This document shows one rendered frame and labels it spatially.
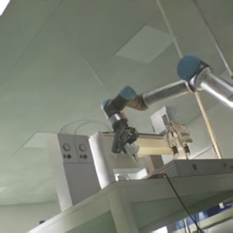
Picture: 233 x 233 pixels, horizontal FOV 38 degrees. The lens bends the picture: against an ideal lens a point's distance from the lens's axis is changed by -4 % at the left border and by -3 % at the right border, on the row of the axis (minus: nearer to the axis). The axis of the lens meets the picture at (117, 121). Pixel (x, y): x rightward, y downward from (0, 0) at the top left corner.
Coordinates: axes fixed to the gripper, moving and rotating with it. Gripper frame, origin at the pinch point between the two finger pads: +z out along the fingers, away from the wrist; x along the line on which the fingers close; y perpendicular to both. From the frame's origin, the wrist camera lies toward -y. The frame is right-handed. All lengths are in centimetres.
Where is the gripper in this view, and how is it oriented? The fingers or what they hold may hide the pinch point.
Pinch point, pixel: (135, 159)
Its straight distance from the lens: 164.2
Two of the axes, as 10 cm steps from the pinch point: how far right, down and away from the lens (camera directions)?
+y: 4.7, -6.9, -5.5
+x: 7.9, 0.4, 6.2
